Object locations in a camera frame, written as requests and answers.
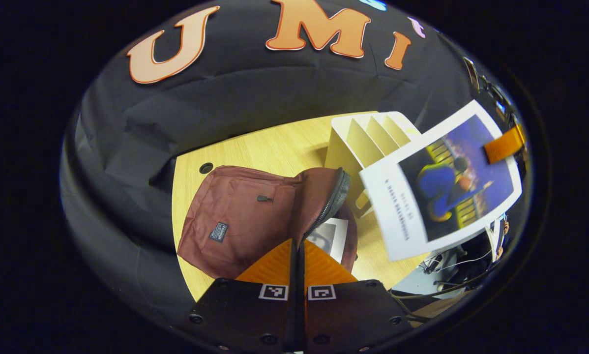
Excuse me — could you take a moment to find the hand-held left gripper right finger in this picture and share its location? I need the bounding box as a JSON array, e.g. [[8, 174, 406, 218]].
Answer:
[[299, 239, 409, 353]]

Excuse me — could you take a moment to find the book with blue cover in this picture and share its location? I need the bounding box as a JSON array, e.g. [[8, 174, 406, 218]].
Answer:
[[358, 100, 523, 262]]

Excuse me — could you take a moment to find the white device with ports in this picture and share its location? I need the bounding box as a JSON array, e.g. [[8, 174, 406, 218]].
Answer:
[[486, 216, 510, 262]]

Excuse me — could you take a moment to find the black cable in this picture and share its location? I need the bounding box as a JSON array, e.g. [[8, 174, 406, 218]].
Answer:
[[389, 268, 494, 323]]

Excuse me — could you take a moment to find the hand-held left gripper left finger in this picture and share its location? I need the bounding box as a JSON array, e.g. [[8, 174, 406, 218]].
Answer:
[[189, 239, 300, 353]]

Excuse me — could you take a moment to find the white bookshelf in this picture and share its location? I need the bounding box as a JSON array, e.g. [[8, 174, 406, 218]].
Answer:
[[324, 112, 423, 219]]

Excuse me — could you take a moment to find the maroon schoolbag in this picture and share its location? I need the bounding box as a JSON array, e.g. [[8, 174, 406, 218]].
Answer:
[[177, 166, 359, 282]]

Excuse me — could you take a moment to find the book with grey cover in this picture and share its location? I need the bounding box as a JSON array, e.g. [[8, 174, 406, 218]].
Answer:
[[307, 218, 349, 265]]

